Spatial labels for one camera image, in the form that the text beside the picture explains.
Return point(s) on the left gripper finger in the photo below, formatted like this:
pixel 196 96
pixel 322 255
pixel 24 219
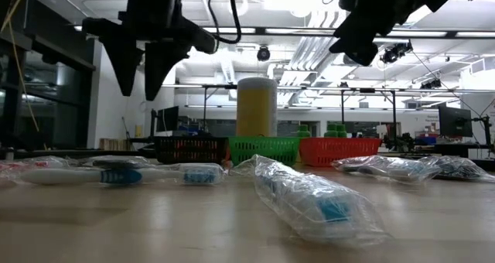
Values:
pixel 120 50
pixel 160 62

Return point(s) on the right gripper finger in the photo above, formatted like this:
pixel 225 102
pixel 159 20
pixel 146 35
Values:
pixel 363 48
pixel 357 21

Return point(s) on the blue white toothbrush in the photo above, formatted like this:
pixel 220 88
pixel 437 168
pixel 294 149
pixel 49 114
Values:
pixel 77 176
pixel 317 205
pixel 386 168

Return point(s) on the black computer monitor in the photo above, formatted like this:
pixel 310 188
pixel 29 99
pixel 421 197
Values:
pixel 454 120
pixel 168 118

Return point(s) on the small yellow sign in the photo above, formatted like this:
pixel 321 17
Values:
pixel 138 131

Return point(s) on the black plastic basket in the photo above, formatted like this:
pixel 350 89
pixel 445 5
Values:
pixel 189 150

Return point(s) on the wooden crate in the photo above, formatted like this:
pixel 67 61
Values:
pixel 114 144

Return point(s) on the overhead light bar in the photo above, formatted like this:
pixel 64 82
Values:
pixel 261 31

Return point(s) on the red plastic basket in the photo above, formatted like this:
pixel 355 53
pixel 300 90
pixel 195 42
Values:
pixel 340 151

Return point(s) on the yellow white wipes canister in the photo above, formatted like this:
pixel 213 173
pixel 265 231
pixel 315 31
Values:
pixel 256 108

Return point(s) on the orange plastic basket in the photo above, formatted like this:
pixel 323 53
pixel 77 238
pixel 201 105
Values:
pixel 228 155

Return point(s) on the green plastic basket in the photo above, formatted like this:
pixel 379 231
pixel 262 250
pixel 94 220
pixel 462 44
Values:
pixel 267 149

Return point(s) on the red white toothbrush in bag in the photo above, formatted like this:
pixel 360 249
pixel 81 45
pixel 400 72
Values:
pixel 23 164

